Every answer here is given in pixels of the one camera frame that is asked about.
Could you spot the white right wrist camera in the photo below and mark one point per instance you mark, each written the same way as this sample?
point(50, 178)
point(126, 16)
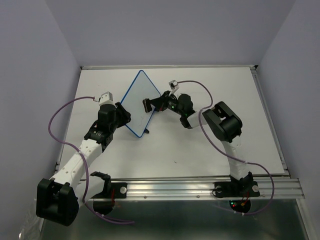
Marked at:
point(174, 86)

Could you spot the blue-edged small whiteboard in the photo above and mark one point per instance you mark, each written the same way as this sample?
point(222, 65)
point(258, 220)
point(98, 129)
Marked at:
point(141, 88)

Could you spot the white table edge rail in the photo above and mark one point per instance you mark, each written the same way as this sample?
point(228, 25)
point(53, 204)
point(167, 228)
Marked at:
point(174, 66)

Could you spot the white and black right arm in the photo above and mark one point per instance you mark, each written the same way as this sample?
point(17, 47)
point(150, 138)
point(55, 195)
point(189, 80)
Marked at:
point(223, 122)

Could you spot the black whiteboard eraser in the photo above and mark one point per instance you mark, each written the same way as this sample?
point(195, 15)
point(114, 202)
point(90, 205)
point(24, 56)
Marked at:
point(147, 105)

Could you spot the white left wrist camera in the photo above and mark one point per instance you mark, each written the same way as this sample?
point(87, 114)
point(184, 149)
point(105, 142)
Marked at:
point(105, 99)

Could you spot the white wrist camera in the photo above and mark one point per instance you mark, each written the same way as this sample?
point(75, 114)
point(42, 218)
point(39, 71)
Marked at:
point(105, 99)
point(174, 86)

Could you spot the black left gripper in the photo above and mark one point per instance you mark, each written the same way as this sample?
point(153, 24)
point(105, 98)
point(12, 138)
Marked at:
point(125, 115)

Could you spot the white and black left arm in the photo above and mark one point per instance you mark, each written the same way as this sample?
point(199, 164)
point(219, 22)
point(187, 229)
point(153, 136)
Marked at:
point(59, 198)

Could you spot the aluminium front mounting rail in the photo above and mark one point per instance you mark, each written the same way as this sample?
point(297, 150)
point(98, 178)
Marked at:
point(204, 189)

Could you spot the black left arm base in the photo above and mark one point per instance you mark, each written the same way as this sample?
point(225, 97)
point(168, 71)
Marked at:
point(104, 192)

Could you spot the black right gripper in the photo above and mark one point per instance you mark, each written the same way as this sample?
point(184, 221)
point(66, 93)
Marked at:
point(162, 99)

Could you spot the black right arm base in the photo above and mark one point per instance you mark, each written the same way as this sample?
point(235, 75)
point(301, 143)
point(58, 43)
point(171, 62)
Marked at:
point(240, 192)

